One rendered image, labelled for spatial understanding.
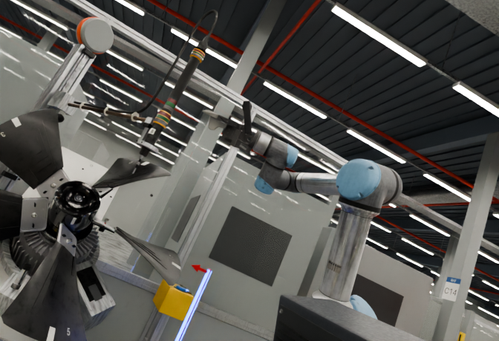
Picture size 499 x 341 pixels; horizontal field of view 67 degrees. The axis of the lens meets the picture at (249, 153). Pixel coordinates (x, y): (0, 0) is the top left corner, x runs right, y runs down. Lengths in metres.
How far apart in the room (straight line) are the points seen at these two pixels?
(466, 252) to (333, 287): 6.71
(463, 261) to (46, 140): 7.16
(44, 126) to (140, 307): 1.01
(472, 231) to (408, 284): 2.71
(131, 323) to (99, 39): 1.30
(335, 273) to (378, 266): 4.07
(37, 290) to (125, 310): 0.99
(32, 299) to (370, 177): 0.84
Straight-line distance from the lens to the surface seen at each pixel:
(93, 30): 1.86
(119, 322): 1.96
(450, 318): 7.57
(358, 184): 1.03
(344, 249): 1.08
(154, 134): 1.18
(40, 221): 1.15
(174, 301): 1.45
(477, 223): 7.92
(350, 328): 0.53
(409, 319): 5.51
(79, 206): 1.10
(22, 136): 1.30
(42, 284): 1.00
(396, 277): 5.33
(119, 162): 1.41
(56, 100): 1.71
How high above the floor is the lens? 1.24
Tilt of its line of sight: 16 degrees up
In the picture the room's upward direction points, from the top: 25 degrees clockwise
